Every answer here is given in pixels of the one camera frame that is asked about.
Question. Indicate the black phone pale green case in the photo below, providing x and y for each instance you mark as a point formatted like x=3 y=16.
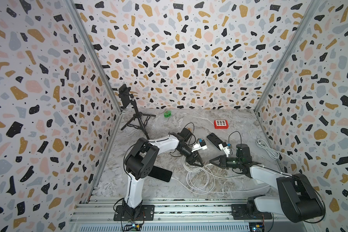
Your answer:
x=216 y=141

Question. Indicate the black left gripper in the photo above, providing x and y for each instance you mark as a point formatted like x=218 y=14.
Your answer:
x=192 y=157

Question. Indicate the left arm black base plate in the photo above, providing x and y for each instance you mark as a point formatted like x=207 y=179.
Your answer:
x=141 y=213

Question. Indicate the green toy cube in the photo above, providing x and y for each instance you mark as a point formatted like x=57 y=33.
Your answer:
x=167 y=114

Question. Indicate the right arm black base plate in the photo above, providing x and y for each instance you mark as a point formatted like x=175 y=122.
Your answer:
x=248 y=211

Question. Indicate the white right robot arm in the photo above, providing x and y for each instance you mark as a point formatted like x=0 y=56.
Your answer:
x=297 y=200

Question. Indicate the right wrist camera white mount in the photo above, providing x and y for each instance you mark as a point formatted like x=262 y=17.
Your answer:
x=226 y=148

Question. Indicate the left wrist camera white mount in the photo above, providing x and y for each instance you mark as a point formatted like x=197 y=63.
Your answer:
x=199 y=145

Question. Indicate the red block white grid top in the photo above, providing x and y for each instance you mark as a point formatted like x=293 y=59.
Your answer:
x=221 y=124

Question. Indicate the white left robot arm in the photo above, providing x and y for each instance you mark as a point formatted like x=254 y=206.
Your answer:
x=140 y=161

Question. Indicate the aluminium front rail frame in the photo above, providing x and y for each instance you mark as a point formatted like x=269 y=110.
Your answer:
x=102 y=214

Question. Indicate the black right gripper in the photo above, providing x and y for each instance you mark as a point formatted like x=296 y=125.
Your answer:
x=223 y=160

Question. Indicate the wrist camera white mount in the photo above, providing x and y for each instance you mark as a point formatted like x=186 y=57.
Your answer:
x=199 y=145
x=226 y=148

